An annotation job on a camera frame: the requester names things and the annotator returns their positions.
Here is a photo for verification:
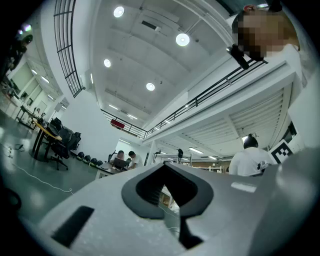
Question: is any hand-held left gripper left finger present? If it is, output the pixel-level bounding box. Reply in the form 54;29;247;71
37;161;188;256

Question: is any black head-worn camera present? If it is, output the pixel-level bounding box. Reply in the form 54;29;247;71
226;44;251;71

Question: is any long black mezzanine railing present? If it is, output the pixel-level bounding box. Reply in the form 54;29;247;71
146;58;269;138

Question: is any black balcony railing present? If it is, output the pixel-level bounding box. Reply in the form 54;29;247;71
53;0;85;98

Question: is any white floor cable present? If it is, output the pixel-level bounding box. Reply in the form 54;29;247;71
12;162;75;195

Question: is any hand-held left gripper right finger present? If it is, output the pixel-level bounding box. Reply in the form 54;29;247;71
163;161;266;256

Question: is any red wall sign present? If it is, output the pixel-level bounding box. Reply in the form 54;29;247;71
110;119;126;130

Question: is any short black mezzanine railing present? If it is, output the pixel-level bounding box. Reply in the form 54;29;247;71
99;108;149;140

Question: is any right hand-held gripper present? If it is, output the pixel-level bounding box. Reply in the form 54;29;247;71
269;139;294;165

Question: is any wooden desk with black legs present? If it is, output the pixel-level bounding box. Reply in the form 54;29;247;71
31;117;63;161

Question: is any dark table with white legs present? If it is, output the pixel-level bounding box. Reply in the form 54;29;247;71
94;161;132;180

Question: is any black office chair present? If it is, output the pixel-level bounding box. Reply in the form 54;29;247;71
48;139;71;171
48;116;63;133
63;126;82;152

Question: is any dark open laptop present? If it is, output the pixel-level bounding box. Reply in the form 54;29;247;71
113;157;130;171

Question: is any ceiling air vent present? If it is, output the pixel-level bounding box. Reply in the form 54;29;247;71
141;19;162;32

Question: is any person's head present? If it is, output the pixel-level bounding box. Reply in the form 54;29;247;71
231;6;301;61

